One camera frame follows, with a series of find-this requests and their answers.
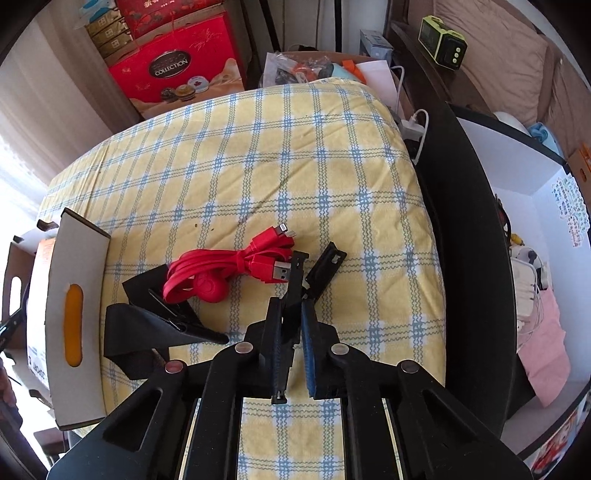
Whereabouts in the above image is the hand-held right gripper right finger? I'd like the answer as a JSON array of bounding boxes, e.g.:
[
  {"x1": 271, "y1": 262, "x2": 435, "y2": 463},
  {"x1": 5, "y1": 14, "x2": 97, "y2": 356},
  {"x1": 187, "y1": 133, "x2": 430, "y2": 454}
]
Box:
[{"x1": 301, "y1": 300, "x2": 526, "y2": 480}]

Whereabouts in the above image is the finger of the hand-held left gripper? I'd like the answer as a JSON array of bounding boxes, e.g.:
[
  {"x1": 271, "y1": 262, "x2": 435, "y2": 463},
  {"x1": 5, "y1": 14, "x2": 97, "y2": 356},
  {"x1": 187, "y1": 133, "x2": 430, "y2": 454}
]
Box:
[{"x1": 0, "y1": 302, "x2": 25, "y2": 352}]

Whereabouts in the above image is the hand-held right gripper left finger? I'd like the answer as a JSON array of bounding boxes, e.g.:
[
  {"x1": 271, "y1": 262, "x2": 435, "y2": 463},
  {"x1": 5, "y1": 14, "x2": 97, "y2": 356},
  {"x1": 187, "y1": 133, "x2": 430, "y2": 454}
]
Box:
[{"x1": 46, "y1": 298, "x2": 296, "y2": 480}]

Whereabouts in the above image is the white cardboard tray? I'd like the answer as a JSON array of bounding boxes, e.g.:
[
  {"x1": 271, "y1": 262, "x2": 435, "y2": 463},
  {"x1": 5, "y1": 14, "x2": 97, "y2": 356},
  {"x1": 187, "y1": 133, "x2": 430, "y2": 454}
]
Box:
[{"x1": 0, "y1": 208, "x2": 112, "y2": 432}]

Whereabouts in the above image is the red cable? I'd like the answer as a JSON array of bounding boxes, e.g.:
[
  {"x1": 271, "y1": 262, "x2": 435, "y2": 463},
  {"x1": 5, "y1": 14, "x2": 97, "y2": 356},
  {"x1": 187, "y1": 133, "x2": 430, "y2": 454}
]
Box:
[{"x1": 163, "y1": 223, "x2": 297, "y2": 306}]

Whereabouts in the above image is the yellow plaid tablecloth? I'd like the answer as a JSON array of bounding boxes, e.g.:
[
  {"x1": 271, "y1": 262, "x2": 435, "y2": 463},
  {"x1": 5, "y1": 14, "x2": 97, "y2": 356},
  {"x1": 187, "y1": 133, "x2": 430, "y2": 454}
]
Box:
[{"x1": 37, "y1": 76, "x2": 446, "y2": 480}]

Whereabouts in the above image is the white sheer curtain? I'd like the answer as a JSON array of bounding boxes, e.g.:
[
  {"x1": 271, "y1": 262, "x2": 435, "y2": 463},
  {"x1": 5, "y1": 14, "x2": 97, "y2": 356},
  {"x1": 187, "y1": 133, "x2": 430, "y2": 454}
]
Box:
[{"x1": 0, "y1": 18, "x2": 134, "y2": 222}]

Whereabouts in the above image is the pink cloth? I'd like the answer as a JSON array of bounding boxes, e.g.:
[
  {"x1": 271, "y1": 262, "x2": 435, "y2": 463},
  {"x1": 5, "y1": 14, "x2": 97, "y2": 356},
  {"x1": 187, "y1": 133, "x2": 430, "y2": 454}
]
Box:
[{"x1": 516, "y1": 286, "x2": 572, "y2": 408}]

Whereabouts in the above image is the red printed bag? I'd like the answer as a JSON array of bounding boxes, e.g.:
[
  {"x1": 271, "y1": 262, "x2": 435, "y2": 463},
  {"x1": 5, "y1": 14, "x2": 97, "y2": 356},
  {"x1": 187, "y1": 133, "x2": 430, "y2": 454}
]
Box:
[{"x1": 531, "y1": 406, "x2": 588, "y2": 476}]

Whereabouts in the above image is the white storage box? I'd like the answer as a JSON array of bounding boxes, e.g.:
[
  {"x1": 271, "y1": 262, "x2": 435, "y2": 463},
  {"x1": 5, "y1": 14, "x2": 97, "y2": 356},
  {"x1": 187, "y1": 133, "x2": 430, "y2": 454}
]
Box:
[{"x1": 455, "y1": 115, "x2": 591, "y2": 464}]

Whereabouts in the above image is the clear plastic bag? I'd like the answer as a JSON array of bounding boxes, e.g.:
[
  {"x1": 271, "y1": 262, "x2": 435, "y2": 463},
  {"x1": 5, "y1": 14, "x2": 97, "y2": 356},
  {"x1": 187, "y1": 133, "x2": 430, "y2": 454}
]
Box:
[{"x1": 261, "y1": 51, "x2": 334, "y2": 87}]

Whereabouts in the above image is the white paper bag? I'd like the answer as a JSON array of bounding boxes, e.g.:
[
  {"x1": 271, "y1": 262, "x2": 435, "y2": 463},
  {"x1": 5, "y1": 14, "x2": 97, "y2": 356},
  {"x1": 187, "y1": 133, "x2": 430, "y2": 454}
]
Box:
[{"x1": 355, "y1": 60, "x2": 399, "y2": 108}]

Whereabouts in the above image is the open cardboard box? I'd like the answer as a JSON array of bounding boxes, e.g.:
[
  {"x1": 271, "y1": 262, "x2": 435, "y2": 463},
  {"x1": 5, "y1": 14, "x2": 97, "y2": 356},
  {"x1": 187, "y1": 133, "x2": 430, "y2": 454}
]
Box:
[{"x1": 263, "y1": 51, "x2": 371, "y2": 86}]

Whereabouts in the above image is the red gift box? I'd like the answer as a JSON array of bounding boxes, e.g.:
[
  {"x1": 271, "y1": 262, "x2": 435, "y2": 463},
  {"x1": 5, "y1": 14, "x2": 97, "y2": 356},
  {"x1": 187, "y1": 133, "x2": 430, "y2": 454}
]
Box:
[{"x1": 108, "y1": 11, "x2": 246, "y2": 121}]

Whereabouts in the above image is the thick black speaker column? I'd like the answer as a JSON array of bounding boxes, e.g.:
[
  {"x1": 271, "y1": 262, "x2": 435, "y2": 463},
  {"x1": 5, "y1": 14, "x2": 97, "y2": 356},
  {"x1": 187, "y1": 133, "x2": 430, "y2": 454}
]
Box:
[{"x1": 228, "y1": 0, "x2": 279, "y2": 89}]

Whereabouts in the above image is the blue and white small box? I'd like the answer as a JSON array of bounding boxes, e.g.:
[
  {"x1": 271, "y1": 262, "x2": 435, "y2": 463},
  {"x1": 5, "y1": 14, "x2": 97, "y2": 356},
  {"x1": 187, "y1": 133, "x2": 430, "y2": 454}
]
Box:
[{"x1": 359, "y1": 29, "x2": 394, "y2": 62}]

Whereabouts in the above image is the light blue object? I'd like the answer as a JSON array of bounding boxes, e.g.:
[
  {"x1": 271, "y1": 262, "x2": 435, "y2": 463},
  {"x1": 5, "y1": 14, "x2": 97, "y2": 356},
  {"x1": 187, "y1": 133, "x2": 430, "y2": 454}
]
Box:
[{"x1": 526, "y1": 122, "x2": 563, "y2": 154}]

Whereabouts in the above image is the blue tissue box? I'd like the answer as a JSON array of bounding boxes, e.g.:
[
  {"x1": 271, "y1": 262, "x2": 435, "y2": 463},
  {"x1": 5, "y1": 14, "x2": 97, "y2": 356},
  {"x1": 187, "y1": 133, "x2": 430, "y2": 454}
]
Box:
[{"x1": 76, "y1": 0, "x2": 121, "y2": 20}]

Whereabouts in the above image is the orange cardboard box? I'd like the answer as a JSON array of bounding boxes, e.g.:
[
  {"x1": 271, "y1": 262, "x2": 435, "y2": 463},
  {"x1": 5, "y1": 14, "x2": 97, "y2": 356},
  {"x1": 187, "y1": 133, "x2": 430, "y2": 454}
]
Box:
[{"x1": 566, "y1": 142, "x2": 591, "y2": 177}]

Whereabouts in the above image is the thin speaker stand pole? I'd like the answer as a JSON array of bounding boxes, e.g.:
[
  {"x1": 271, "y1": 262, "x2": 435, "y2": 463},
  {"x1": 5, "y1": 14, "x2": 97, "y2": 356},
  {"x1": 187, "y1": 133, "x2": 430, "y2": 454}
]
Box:
[{"x1": 329, "y1": 0, "x2": 346, "y2": 52}]

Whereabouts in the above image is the green clock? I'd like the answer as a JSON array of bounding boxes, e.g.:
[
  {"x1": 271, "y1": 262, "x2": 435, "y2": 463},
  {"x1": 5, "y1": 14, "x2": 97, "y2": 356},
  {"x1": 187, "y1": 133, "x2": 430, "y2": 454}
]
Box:
[{"x1": 418, "y1": 15, "x2": 468, "y2": 71}]

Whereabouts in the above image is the red Chinese tea box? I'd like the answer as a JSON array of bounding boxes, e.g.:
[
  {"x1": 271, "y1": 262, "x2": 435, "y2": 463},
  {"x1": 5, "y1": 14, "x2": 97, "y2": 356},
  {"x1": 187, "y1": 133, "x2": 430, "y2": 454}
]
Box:
[{"x1": 115, "y1": 0, "x2": 227, "y2": 38}]

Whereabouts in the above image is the brown sofa cushion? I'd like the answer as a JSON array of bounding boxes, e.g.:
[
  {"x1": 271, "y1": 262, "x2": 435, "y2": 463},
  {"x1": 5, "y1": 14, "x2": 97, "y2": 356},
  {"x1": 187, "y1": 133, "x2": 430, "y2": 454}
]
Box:
[
  {"x1": 434, "y1": 0, "x2": 551, "y2": 117},
  {"x1": 540, "y1": 46, "x2": 591, "y2": 154}
]

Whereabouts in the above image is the white charger with cable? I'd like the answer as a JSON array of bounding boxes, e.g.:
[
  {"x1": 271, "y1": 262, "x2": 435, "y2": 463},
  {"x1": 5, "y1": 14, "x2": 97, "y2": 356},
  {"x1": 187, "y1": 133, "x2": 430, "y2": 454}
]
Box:
[{"x1": 399, "y1": 65, "x2": 431, "y2": 164}]

